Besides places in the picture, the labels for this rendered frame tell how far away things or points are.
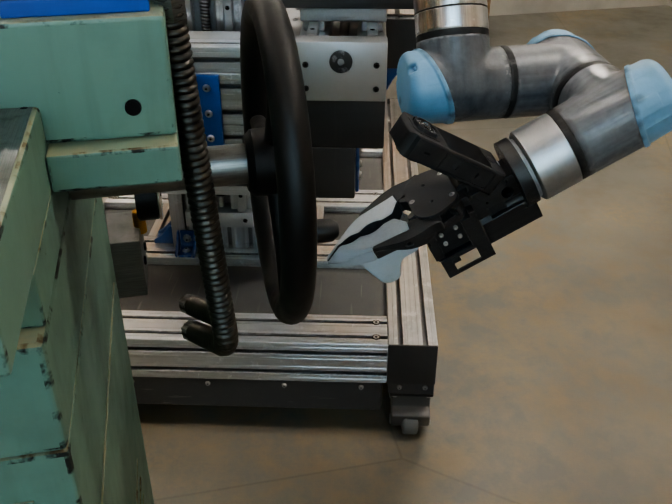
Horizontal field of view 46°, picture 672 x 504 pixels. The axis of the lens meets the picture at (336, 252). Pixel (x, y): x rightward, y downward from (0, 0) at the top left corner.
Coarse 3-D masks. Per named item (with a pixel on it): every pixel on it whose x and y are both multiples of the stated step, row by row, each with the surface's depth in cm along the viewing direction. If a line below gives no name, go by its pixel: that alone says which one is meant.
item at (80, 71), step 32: (0, 32) 53; (32, 32) 54; (64, 32) 54; (96, 32) 55; (128, 32) 55; (160, 32) 56; (0, 64) 54; (32, 64) 55; (64, 64) 55; (96, 64) 56; (128, 64) 56; (160, 64) 57; (0, 96) 56; (32, 96) 56; (64, 96) 56; (96, 96) 57; (128, 96) 57; (160, 96) 58; (64, 128) 58; (96, 128) 58; (128, 128) 59; (160, 128) 59
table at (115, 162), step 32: (0, 128) 53; (32, 128) 53; (0, 160) 48; (32, 160) 52; (64, 160) 57; (96, 160) 57; (128, 160) 58; (160, 160) 58; (0, 192) 45; (32, 192) 51; (0, 224) 42; (32, 224) 50; (0, 256) 40; (32, 256) 49; (0, 288) 40; (0, 320) 39; (0, 352) 39
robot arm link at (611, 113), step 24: (600, 72) 76; (624, 72) 74; (648, 72) 73; (576, 96) 76; (600, 96) 74; (624, 96) 73; (648, 96) 72; (576, 120) 74; (600, 120) 73; (624, 120) 73; (648, 120) 73; (576, 144) 73; (600, 144) 73; (624, 144) 74; (648, 144) 75; (600, 168) 76
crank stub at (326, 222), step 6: (318, 222) 79; (324, 222) 79; (330, 222) 80; (336, 222) 80; (318, 228) 79; (324, 228) 79; (330, 228) 79; (336, 228) 80; (318, 234) 79; (324, 234) 79; (330, 234) 79; (336, 234) 80; (318, 240) 80; (324, 240) 80; (330, 240) 80
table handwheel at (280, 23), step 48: (240, 48) 75; (288, 48) 57; (288, 96) 56; (240, 144) 69; (288, 144) 56; (96, 192) 66; (144, 192) 68; (288, 192) 56; (288, 240) 58; (288, 288) 61
